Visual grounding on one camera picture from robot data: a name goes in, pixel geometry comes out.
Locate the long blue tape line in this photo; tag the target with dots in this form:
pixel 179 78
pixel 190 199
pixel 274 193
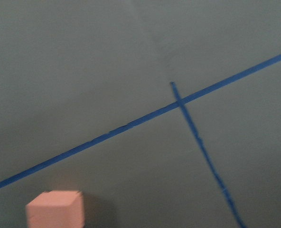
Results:
pixel 139 121

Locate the pink foam block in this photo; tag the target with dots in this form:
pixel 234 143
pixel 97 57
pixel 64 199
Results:
pixel 56 209

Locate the middle blue tape line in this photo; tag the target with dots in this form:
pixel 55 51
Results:
pixel 200 143

